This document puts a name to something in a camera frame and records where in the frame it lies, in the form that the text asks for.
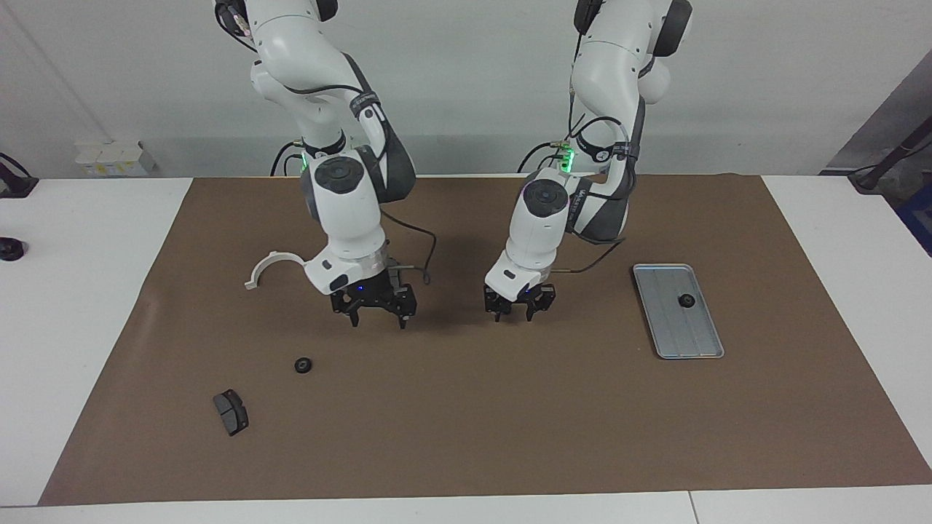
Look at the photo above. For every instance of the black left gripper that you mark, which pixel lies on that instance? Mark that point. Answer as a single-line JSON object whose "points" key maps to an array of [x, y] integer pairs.
{"points": [[520, 295]]}

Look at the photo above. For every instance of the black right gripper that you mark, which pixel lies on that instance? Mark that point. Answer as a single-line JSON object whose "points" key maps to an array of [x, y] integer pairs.
{"points": [[368, 291]]}

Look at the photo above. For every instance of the black bearing gear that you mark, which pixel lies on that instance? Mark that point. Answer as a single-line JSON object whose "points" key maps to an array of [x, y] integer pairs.
{"points": [[303, 365], [685, 300]]}

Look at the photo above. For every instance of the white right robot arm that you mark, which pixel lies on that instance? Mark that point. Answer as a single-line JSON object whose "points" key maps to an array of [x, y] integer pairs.
{"points": [[342, 204]]}

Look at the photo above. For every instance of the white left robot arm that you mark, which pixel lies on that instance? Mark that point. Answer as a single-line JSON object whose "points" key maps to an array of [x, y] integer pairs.
{"points": [[539, 225]]}

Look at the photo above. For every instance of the silver metal tray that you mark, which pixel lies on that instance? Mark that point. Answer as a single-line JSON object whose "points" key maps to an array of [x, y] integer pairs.
{"points": [[673, 327]]}

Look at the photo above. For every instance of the brown table mat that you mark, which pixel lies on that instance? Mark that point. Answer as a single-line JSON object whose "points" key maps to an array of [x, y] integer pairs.
{"points": [[473, 422]]}

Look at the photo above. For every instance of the short dark brake pad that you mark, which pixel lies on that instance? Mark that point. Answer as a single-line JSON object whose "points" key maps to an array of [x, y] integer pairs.
{"points": [[231, 413]]}

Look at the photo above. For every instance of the black round knob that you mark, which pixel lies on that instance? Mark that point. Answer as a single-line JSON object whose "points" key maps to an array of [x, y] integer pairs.
{"points": [[10, 249]]}

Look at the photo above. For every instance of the black table clamp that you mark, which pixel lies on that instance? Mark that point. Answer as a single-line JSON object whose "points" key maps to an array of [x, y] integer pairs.
{"points": [[16, 185]]}

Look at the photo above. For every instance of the blue crate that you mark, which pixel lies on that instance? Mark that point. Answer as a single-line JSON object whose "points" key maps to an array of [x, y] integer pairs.
{"points": [[919, 218]]}

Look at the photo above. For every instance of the white wall socket box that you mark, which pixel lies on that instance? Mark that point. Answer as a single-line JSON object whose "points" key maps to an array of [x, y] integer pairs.
{"points": [[109, 160]]}

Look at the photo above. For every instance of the black stand bracket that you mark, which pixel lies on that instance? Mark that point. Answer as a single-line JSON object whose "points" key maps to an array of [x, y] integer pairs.
{"points": [[885, 166]]}

